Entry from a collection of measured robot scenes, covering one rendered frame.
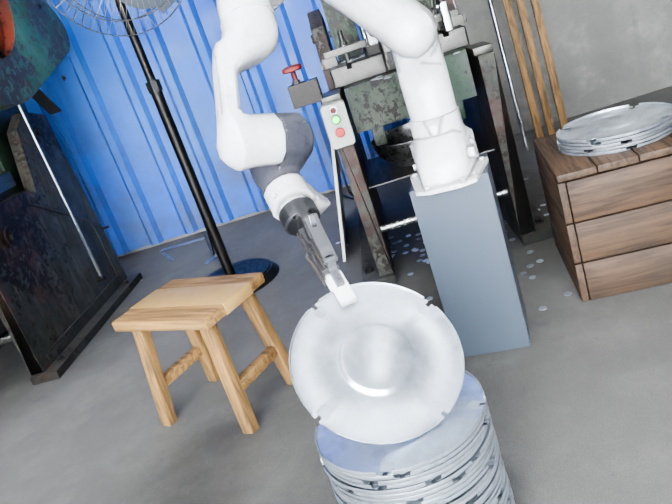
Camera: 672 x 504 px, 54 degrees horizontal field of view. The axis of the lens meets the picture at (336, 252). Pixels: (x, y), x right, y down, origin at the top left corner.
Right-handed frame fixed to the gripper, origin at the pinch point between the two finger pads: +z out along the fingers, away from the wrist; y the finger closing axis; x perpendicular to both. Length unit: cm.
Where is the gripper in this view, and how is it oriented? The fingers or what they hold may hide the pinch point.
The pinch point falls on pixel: (341, 290)
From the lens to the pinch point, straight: 116.1
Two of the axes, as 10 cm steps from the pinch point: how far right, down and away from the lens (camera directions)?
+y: 0.1, -5.8, -8.1
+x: 9.0, -3.4, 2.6
